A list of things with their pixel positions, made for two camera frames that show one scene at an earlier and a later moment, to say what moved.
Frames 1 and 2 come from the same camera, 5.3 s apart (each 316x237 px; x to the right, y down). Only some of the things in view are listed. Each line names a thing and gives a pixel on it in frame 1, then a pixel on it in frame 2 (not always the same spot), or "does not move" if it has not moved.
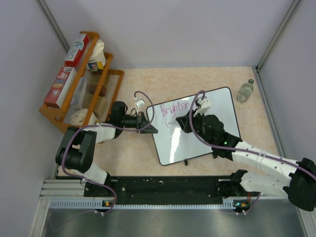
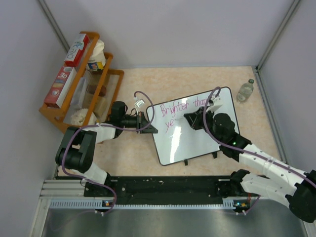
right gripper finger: x=185 y=119 → x=195 y=114
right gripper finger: x=184 y=123 → x=192 y=119
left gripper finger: x=144 y=121 does not move
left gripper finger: x=149 y=129 does not move
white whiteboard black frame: x=173 y=143 does not move
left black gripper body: x=133 y=122 does not move
